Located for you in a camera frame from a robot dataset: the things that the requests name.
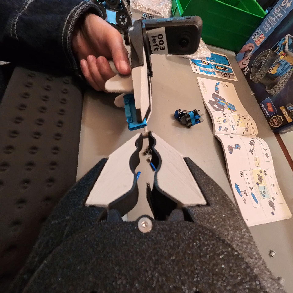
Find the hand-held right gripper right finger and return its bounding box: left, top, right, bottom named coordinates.
left=148, top=131, right=207, bottom=207

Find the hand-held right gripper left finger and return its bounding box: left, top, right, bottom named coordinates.
left=85, top=132, right=140, bottom=210

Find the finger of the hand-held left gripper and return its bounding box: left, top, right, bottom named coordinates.
left=148, top=76, right=153, bottom=122
left=132, top=65, right=152, bottom=125

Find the blue angled beam brick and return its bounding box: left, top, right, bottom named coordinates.
left=123, top=93, right=147, bottom=131

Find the blue beam brick assembly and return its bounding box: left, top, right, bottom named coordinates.
left=186, top=109, right=205, bottom=128

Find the person's left forearm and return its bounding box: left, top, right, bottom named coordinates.
left=0, top=0, right=103, bottom=67

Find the person's left hand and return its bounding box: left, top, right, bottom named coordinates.
left=72, top=14, right=133, bottom=92

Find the blue tracked toy vehicle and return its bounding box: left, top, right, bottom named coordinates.
left=93, top=0, right=134, bottom=31

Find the small clear plastic parts bag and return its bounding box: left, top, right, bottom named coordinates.
left=132, top=0, right=172, bottom=17

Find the large clear plastic parts bag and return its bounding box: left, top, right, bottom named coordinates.
left=168, top=38, right=211, bottom=60

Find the open instruction booklet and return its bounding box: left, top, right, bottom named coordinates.
left=196, top=77, right=293, bottom=227

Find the blue sticker sheet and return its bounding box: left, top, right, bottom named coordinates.
left=190, top=52, right=238, bottom=81

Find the dark green storage bin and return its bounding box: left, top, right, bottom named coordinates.
left=170, top=0, right=274, bottom=52

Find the dark dimpled seat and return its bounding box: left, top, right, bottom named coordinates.
left=0, top=66, right=84, bottom=275

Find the dark toy box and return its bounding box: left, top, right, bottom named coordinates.
left=236, top=0, right=293, bottom=134

